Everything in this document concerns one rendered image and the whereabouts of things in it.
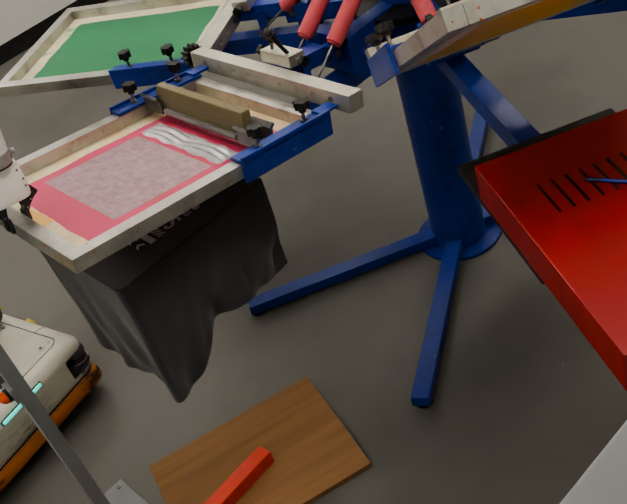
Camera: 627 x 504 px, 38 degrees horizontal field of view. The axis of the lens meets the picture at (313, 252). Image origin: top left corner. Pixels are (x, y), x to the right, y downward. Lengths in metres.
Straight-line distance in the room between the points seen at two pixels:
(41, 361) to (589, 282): 2.11
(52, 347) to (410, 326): 1.25
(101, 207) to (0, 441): 1.16
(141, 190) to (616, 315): 1.23
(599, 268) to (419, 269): 1.80
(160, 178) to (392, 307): 1.24
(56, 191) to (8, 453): 1.12
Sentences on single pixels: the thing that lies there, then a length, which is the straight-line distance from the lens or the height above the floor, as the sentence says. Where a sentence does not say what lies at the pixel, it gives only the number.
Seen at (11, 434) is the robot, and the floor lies 0.19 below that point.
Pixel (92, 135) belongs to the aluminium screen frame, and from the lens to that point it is 2.62.
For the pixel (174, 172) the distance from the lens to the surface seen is 2.34.
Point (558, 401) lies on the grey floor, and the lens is 2.90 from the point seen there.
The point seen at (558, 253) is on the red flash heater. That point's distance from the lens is 1.70.
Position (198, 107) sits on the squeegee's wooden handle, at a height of 1.10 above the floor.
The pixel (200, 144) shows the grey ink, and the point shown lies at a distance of 2.44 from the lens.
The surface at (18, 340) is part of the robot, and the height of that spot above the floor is 0.28.
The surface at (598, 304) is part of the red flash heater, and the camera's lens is 1.60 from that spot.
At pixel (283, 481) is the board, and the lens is 2.87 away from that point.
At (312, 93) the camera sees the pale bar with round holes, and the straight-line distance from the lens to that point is 2.47.
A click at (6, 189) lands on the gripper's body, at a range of 2.22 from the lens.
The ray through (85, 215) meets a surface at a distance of 2.26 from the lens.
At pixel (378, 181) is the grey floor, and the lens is 3.89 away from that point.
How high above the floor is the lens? 2.23
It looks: 38 degrees down
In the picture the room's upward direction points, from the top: 19 degrees counter-clockwise
